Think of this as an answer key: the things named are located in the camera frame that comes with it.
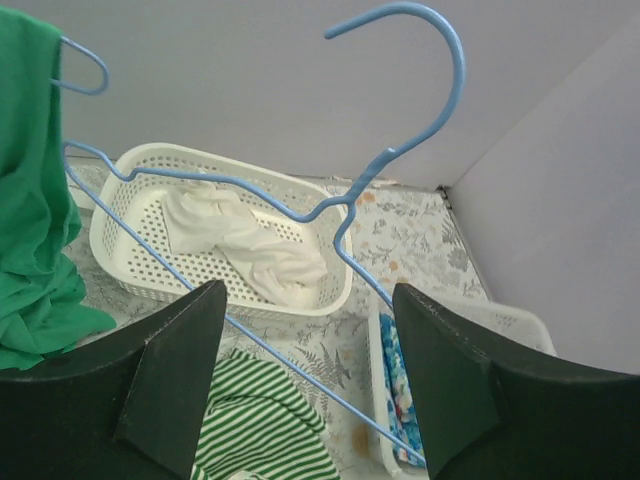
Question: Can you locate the floral patterned table mat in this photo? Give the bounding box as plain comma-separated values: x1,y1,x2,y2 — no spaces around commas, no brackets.
68,182,487,479

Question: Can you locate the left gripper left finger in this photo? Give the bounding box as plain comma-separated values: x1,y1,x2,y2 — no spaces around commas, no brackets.
1,280,227,479

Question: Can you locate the green striped tank top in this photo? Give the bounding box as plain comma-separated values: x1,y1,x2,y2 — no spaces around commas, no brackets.
191,349,340,479

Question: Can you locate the white tank top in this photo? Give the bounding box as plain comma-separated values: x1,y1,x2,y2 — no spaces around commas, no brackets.
161,180,328,308

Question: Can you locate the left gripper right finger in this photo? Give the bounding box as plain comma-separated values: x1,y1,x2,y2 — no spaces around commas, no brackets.
393,284,639,479

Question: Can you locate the blue hanger with green top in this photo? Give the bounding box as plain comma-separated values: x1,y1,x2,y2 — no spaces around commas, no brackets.
51,35,110,96

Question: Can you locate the blue floral garment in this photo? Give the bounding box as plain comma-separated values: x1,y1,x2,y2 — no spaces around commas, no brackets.
379,313,424,456

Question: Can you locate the blue wire hanger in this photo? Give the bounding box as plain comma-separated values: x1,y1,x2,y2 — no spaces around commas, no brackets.
62,1,467,466

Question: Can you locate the white rectangular basket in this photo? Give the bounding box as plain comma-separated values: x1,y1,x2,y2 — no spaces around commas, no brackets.
368,291,556,480

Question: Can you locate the white oval perforated basket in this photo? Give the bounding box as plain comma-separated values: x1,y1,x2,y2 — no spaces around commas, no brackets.
89,143,353,321

